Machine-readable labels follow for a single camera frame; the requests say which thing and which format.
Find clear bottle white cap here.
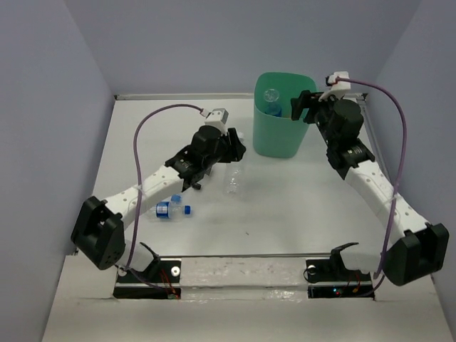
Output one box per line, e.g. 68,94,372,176
223,131,247,197

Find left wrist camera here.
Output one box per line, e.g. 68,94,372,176
200,108,229,131

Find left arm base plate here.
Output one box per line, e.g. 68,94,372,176
113,258,182,300

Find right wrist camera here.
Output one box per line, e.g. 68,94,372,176
318,71,351,101

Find white-cap blue-label drink bottle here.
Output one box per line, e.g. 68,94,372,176
264,88,281,117

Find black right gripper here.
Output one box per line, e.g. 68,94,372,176
292,89,343,147

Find small blue-label bottle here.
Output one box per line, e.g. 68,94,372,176
146,195,192,222

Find green plastic bin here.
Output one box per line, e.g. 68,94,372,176
253,72,316,158

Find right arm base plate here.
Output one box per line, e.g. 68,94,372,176
303,242,375,299

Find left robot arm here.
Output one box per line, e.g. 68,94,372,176
71,125,246,281

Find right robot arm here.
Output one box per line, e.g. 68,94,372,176
291,90,450,286

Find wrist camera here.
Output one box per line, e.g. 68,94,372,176
200,108,229,131
318,71,351,101

